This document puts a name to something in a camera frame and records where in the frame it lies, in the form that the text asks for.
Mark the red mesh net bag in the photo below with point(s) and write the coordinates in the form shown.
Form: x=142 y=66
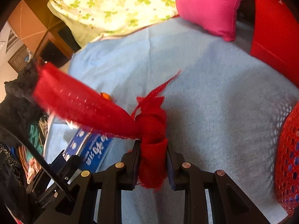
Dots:
x=81 y=102

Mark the pink pillow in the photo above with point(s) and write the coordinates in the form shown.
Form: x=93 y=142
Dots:
x=208 y=7

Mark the black lace cloth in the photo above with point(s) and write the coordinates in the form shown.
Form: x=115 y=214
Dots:
x=18 y=102

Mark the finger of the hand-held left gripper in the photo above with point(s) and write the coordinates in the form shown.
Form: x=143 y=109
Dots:
x=67 y=165

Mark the blue tissue packet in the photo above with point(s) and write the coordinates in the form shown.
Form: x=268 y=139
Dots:
x=95 y=151

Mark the brown wooden column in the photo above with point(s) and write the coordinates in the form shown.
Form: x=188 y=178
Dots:
x=30 y=18

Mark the light blue blanket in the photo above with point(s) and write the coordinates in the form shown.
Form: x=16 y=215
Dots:
x=210 y=102

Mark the green floral quilt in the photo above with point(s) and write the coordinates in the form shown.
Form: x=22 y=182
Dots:
x=112 y=4

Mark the red paper shopping bag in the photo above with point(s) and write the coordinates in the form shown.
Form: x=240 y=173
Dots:
x=275 y=28

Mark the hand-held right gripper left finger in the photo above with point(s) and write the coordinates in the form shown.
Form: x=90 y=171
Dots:
x=135 y=168

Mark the red plastic basket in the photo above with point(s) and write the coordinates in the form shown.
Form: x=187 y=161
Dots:
x=288 y=163

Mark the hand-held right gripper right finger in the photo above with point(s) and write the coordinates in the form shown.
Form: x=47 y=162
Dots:
x=170 y=168

